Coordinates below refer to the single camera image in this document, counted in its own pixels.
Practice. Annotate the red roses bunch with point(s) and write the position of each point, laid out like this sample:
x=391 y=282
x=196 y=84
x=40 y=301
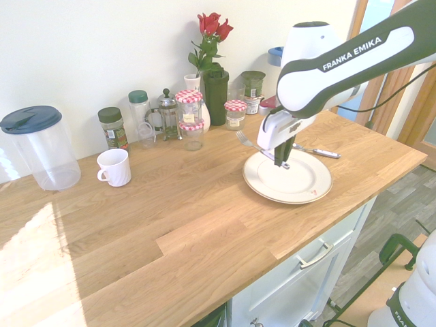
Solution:
x=209 y=37

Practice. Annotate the green metal frame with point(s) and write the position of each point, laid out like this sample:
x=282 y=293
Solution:
x=396 y=242

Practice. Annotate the blue wall fixture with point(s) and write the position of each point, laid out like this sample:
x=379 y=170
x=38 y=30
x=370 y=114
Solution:
x=274 y=56

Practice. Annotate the glass french press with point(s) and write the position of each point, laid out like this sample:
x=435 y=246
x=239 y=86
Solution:
x=167 y=117

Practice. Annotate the clear drinking glass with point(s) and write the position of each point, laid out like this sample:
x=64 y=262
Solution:
x=236 y=92

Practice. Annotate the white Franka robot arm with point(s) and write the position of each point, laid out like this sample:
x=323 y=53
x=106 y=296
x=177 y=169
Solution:
x=313 y=85

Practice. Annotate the tall clear bottle green lid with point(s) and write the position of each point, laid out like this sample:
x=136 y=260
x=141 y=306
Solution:
x=139 y=109

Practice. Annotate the white ceramic vase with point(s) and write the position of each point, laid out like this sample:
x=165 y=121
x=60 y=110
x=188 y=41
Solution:
x=205 y=117

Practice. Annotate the small labelled pot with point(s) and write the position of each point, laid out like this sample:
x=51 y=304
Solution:
x=253 y=105

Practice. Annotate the large jar red checkered lid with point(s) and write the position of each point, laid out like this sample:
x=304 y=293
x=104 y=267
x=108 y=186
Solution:
x=189 y=109

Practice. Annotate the small jar red checkered lid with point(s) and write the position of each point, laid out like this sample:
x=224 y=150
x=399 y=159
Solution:
x=235 y=116

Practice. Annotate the metal cabinet knob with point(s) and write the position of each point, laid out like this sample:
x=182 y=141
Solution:
x=254 y=322

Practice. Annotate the red and white container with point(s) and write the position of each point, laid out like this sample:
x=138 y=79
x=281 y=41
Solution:
x=267 y=105

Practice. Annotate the clear pitcher with blue lid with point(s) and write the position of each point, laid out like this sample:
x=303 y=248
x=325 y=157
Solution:
x=44 y=150

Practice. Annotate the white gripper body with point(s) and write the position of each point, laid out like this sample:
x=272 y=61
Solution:
x=274 y=131

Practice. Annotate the silver metal fork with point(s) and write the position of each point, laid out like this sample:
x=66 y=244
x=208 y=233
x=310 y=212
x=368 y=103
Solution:
x=246 y=140

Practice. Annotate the wooden door frame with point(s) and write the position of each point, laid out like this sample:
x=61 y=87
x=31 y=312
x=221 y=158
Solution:
x=396 y=102

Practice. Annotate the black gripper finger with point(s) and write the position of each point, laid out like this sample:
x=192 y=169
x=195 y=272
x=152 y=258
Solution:
x=290 y=144
x=280 y=155

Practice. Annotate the white ceramic mug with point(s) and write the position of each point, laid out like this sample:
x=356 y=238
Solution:
x=116 y=168

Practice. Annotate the empty jar red checkered lid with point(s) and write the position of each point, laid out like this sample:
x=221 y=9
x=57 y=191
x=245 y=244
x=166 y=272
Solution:
x=192 y=136

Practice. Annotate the dark green tall container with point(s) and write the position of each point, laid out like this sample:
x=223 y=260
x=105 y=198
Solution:
x=216 y=98

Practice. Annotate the white kitchen cabinet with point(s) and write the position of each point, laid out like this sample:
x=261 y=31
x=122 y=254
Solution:
x=293 y=282

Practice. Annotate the silver table knife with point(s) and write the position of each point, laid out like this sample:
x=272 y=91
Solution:
x=323 y=152

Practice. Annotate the white plate with gold rim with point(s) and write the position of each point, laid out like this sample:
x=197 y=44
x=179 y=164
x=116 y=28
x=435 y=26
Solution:
x=299 y=184

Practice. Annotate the small clear plastic cup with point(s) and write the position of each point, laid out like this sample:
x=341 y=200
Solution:
x=147 y=138

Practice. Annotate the jar with dark green lid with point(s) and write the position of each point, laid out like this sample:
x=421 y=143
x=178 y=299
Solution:
x=253 y=83

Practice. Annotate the dark coffee jar green lid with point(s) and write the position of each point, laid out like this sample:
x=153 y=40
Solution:
x=114 y=131

